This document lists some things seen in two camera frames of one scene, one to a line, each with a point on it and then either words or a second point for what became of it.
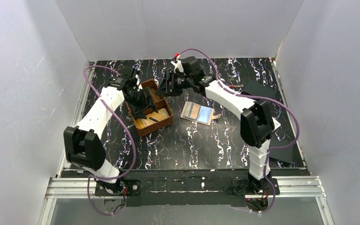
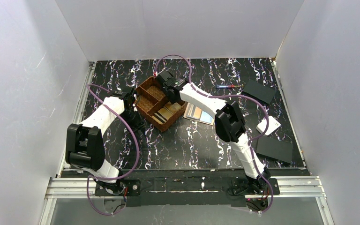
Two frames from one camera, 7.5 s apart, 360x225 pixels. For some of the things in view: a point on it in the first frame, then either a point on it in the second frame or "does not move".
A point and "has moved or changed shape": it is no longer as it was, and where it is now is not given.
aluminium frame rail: (306, 187) does not move
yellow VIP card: (143, 123) has moved or changed shape
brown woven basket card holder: (161, 103) has moved or changed shape
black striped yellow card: (156, 116) has moved or changed shape
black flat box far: (253, 87) does not move
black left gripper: (143, 101) → (137, 119)
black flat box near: (284, 154) does not move
